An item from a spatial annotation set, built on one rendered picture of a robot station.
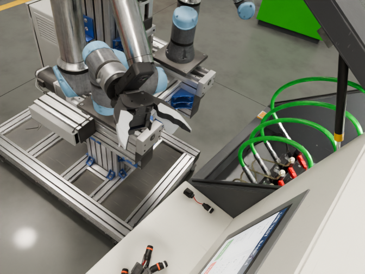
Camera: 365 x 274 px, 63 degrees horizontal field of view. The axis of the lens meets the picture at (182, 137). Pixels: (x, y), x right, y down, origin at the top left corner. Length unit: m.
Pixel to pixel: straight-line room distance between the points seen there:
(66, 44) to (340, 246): 0.88
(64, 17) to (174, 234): 0.73
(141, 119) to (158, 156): 1.49
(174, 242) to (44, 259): 1.22
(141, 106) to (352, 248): 0.44
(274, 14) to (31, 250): 3.90
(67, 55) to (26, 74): 2.24
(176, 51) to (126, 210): 0.99
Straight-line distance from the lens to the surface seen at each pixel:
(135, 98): 0.64
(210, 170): 1.19
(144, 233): 0.99
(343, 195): 0.49
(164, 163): 2.10
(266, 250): 0.52
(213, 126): 2.72
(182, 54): 1.53
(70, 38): 1.00
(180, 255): 0.97
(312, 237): 0.43
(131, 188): 1.98
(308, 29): 4.54
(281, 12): 4.50
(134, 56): 0.86
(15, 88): 3.12
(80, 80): 1.07
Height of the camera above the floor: 1.89
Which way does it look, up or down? 47 degrees down
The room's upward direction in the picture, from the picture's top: 11 degrees clockwise
